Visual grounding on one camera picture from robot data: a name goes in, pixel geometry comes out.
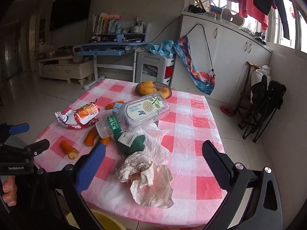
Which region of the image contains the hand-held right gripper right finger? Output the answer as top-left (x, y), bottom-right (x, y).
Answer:
top-left (202, 140), bottom-right (283, 230)

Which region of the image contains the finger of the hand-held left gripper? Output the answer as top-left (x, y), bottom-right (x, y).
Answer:
top-left (0, 123), bottom-right (30, 137)
top-left (24, 139), bottom-right (50, 160)

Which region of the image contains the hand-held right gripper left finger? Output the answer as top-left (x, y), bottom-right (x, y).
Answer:
top-left (34, 142), bottom-right (106, 230)

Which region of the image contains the green plush toy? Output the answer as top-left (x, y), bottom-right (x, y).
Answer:
top-left (113, 132), bottom-right (146, 155)

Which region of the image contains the yellow plastic basin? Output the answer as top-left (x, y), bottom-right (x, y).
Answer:
top-left (65, 208), bottom-right (113, 230)

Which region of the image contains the orange snack packet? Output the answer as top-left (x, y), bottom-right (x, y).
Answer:
top-left (55, 103), bottom-right (101, 130)

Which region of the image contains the paper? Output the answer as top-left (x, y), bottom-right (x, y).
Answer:
top-left (115, 151), bottom-right (174, 209)

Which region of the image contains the clear plastic bag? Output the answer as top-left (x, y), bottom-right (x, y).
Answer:
top-left (130, 122), bottom-right (172, 163)

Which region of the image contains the blue drink carton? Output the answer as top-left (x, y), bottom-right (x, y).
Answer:
top-left (112, 103), bottom-right (125, 115)

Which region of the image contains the clear plastic bottle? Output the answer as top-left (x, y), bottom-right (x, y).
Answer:
top-left (95, 91), bottom-right (170, 139)

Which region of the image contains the person's left hand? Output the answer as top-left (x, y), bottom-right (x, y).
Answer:
top-left (2, 176), bottom-right (18, 206)

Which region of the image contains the pink checked tablecloth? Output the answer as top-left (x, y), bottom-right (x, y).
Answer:
top-left (35, 78), bottom-right (228, 228)

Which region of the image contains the red floor item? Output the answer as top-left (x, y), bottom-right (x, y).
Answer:
top-left (220, 106), bottom-right (234, 117)

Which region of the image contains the cream television cabinet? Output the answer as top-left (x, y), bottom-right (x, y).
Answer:
top-left (36, 54), bottom-right (94, 84)

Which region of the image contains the black folding chair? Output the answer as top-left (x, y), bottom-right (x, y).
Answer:
top-left (237, 75), bottom-right (287, 143)

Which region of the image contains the crinkled plastic bag pile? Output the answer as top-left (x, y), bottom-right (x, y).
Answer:
top-left (36, 42), bottom-right (55, 59)

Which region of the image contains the wooden chair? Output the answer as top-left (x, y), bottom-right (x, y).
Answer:
top-left (234, 61), bottom-right (261, 115)

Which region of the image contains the woven basket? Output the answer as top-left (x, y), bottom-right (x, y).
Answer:
top-left (135, 81), bottom-right (172, 99)

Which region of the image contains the white sack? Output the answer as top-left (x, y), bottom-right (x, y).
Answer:
top-left (251, 65), bottom-right (271, 101)

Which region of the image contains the colourful printed bag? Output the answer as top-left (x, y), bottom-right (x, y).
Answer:
top-left (173, 35), bottom-right (216, 96)

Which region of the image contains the white cabinet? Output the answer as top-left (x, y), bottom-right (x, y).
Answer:
top-left (180, 11), bottom-right (272, 104)

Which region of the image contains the blue study desk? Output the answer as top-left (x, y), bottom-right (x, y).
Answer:
top-left (72, 23), bottom-right (152, 88)

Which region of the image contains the white plastic stool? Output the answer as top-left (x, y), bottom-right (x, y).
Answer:
top-left (135, 52), bottom-right (177, 87)

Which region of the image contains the blue crumpled cloth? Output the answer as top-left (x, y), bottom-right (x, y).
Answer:
top-left (144, 39), bottom-right (177, 59)

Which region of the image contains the row of books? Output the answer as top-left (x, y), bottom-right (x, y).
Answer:
top-left (92, 12), bottom-right (111, 35)

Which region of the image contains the black television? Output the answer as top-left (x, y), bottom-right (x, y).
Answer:
top-left (50, 0), bottom-right (96, 31)

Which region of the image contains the pair of shoes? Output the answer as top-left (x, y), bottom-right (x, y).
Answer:
top-left (249, 30), bottom-right (267, 45)

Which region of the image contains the white pen holder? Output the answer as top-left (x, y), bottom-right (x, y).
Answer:
top-left (133, 17), bottom-right (144, 33)

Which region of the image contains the pale round object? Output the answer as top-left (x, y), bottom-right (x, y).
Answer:
top-left (222, 8), bottom-right (245, 27)

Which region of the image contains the black object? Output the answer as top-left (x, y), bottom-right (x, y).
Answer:
top-left (188, 4), bottom-right (207, 13)

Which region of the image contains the window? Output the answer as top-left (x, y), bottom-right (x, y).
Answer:
top-left (269, 0), bottom-right (307, 53)

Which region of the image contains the red hanging clothing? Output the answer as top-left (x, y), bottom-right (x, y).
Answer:
top-left (237, 0), bottom-right (269, 30)

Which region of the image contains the black cord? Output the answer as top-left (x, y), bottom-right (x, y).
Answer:
top-left (187, 23), bottom-right (216, 77)

